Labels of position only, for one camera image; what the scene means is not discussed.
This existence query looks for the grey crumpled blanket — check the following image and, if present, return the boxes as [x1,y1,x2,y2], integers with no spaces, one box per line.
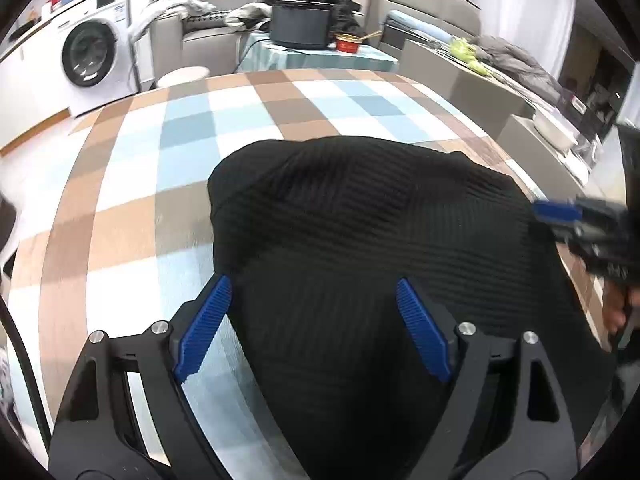
[471,35,562,105]

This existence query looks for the yellow-green cloth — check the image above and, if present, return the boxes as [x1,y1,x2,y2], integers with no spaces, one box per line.
[448,37,491,77]

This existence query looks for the white round stool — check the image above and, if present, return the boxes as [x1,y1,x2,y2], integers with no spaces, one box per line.
[156,66,209,88]

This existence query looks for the red instant noodle bowl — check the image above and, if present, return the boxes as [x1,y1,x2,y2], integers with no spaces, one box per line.
[335,34,362,54]

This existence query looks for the black laptop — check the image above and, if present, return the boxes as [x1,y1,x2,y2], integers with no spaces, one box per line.
[269,0,334,50]

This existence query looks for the person's right hand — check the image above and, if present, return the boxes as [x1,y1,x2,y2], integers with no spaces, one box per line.
[602,281,639,350]

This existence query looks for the white lower cabinets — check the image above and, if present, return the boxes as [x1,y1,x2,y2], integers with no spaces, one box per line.
[1,28,68,148]

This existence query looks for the white front-load washing machine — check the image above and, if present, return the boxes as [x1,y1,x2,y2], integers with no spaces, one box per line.
[53,0,141,117]

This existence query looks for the teal plaid side table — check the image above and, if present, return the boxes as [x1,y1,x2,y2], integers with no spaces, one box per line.
[235,32,398,73]

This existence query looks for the grey sofa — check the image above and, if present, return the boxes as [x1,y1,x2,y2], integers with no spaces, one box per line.
[145,0,248,81]

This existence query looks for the black knit sweater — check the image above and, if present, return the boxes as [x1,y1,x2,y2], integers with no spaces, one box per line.
[207,136,614,479]

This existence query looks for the plaid checkered bed cover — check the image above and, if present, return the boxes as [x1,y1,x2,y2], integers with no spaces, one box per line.
[9,70,540,479]

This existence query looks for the white grey clothes on sofa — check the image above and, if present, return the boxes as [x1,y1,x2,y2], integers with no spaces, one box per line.
[127,0,272,44]

